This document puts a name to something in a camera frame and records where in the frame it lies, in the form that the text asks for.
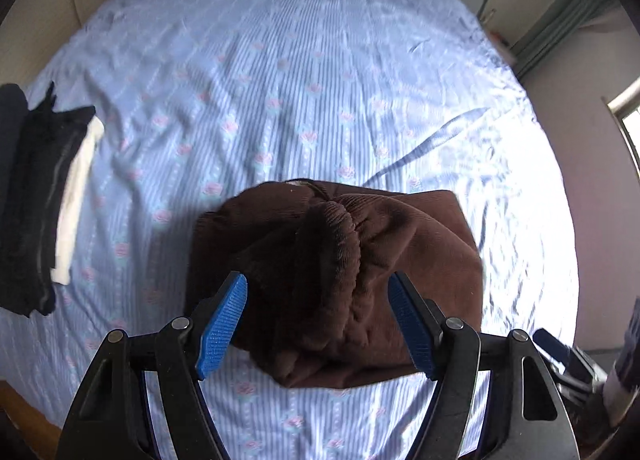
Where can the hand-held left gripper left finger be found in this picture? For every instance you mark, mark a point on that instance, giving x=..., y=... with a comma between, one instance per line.
x=223, y=322

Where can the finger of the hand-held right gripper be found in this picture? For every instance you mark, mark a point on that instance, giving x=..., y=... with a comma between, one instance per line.
x=549, y=344

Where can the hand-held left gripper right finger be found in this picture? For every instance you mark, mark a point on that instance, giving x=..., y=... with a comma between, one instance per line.
x=411, y=325

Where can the white folded garment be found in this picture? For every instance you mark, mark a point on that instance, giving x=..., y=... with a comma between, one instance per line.
x=75, y=195

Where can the blue floral bed sheet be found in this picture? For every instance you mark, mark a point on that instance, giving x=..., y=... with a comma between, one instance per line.
x=280, y=105

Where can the black folded garment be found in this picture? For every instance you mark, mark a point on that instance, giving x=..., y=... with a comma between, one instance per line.
x=27, y=200

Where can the window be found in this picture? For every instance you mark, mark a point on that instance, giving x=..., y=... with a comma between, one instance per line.
x=627, y=122

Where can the grey-green curtain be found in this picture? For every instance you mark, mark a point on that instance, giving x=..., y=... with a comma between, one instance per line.
x=565, y=15

